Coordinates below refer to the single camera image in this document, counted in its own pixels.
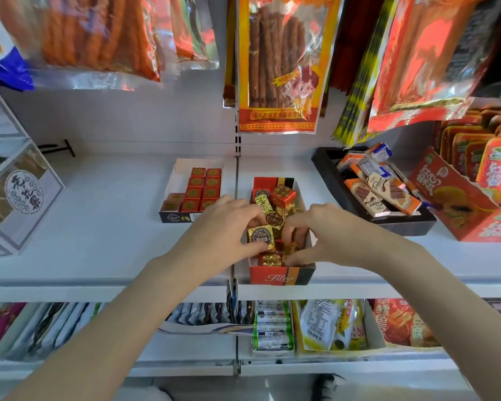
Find red orange snack bag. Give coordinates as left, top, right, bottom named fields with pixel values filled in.
left=366, top=0, right=498, bottom=134

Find person's left hand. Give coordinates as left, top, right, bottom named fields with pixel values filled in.
left=144, top=194, right=272, bottom=288

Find person's right forearm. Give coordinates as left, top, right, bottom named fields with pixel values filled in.
left=384, top=242, right=501, bottom=401

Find person's black shoe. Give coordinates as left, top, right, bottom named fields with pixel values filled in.
left=311, top=373, right=345, bottom=401

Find row of red snack packets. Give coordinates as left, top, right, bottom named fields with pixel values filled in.
left=432, top=106, right=501, bottom=197

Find red cardboard display box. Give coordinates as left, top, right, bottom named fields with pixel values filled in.
left=408, top=146, right=501, bottom=243

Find red orange snack packets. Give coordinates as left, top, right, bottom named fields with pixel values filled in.
left=371, top=298, right=441, bottom=348

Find printed jar display box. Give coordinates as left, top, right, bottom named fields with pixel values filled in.
left=0, top=89, right=66, bottom=258

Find black plastic tray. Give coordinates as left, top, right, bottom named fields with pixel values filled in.
left=312, top=145, right=437, bottom=237

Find dark red snack bag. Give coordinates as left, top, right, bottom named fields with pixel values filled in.
left=327, top=0, right=387, bottom=95

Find black metal hook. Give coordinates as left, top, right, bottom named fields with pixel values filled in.
left=37, top=139, right=77, bottom=158

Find stack of green white packets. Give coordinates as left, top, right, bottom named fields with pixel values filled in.
left=251, top=300, right=295, bottom=356

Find red Filer candy box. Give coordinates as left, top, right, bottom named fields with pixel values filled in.
left=246, top=176, right=317, bottom=287

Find person's right hand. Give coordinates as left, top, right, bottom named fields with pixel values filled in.
left=280, top=203, right=420, bottom=274

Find clear green print snack bag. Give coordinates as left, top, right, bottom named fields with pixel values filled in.
left=163, top=0, right=220, bottom=71

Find dark brown snack bag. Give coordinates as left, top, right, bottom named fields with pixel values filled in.
left=222, top=0, right=239, bottom=108

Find white blue snack bag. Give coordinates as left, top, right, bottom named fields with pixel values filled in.
left=0, top=3, right=35, bottom=92

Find white box of red chocolates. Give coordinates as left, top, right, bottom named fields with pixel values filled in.
left=158, top=157, right=225, bottom=224

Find person's left forearm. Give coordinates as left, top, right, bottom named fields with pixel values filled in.
left=4, top=256, right=209, bottom=401

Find yellow black striped bags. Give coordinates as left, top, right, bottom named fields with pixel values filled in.
left=332, top=0, right=397, bottom=148

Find yellow red bag brown sticks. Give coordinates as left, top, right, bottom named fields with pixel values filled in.
left=235, top=0, right=345, bottom=135

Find cluster of red square candies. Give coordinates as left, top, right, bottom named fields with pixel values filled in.
left=160, top=167, right=223, bottom=213

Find white metal shelf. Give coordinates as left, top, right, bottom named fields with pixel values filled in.
left=0, top=75, right=501, bottom=379

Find clear bag of orange sticks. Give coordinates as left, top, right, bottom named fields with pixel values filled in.
left=0, top=0, right=164, bottom=91

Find gold foil candy piece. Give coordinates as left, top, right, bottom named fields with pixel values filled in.
left=247, top=225, right=276, bottom=252

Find heap of gold candies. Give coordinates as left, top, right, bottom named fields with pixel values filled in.
left=250, top=184, right=308, bottom=268

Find wafer bar packets group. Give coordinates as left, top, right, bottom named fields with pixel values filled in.
left=336, top=141, right=426, bottom=218

